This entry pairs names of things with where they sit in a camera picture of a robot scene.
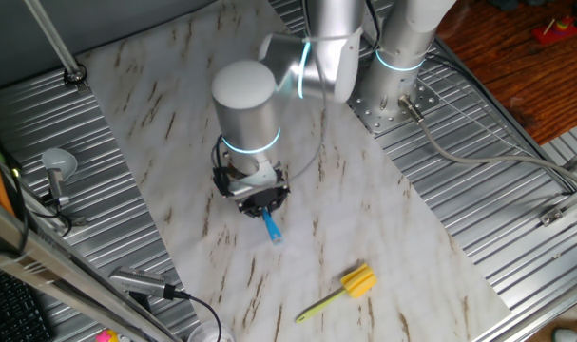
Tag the silver robot mounting plate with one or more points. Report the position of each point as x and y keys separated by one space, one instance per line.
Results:
x=378 y=114

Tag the clear plastic cup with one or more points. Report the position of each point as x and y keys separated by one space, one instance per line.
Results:
x=211 y=333

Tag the black keyboard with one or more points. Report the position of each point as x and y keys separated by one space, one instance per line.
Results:
x=7 y=309

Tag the marble pattern table sheet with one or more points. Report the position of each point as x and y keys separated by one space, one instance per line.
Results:
x=364 y=214

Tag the silver metal pole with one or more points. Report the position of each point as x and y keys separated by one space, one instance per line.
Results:
x=55 y=45

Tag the red stacking toy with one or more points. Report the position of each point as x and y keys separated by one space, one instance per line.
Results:
x=556 y=32

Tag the aluminium frame bar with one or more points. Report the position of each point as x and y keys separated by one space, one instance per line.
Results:
x=55 y=256

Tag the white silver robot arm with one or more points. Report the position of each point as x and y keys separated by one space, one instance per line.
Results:
x=245 y=119

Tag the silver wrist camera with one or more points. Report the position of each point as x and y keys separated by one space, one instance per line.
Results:
x=250 y=190

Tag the silver ribbed camera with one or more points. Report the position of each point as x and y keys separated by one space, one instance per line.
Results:
x=138 y=281

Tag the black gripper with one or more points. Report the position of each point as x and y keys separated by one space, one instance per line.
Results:
x=259 y=199

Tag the yellow sponge brush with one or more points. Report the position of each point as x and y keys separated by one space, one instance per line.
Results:
x=359 y=281

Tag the aluminium corner bracket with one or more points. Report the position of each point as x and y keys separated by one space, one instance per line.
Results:
x=561 y=211

